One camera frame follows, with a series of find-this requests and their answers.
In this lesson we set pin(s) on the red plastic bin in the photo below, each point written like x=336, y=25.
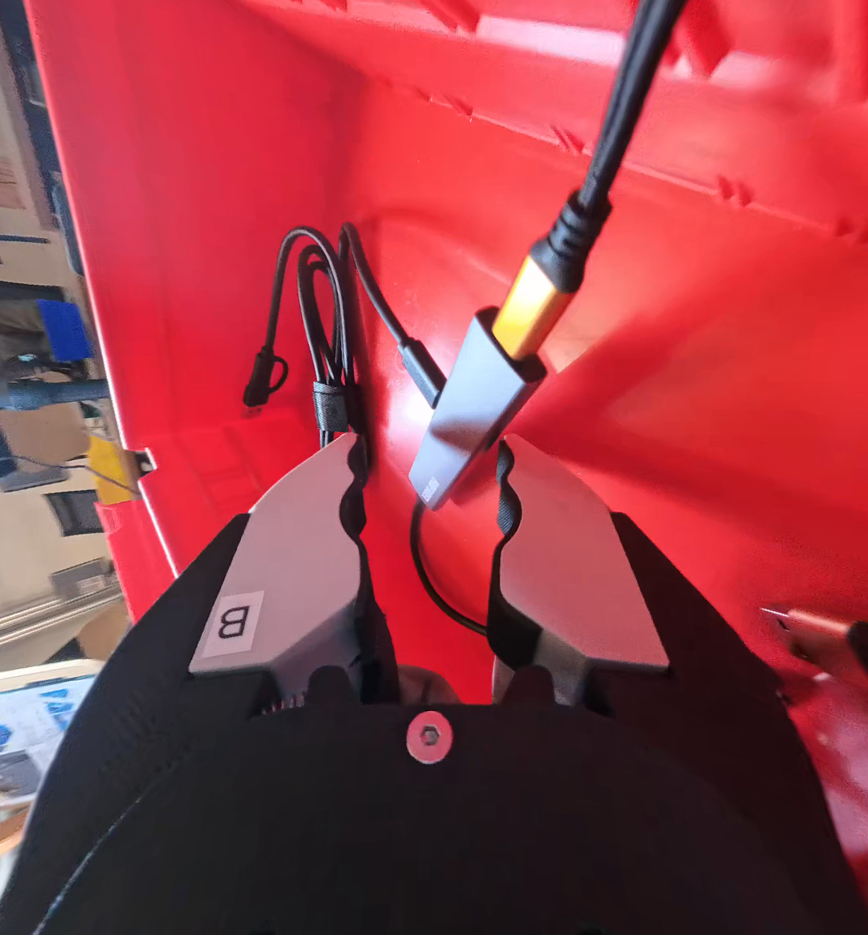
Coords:
x=222, y=146

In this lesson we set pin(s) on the grey wedge adapter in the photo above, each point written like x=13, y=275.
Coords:
x=470, y=409

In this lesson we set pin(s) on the blue plastic bin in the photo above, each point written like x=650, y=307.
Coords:
x=65, y=329

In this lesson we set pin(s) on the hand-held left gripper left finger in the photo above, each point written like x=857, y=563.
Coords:
x=295, y=577

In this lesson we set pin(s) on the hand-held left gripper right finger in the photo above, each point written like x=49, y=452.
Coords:
x=572, y=584

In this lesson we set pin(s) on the yellow plastic bin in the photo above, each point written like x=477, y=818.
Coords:
x=112, y=471

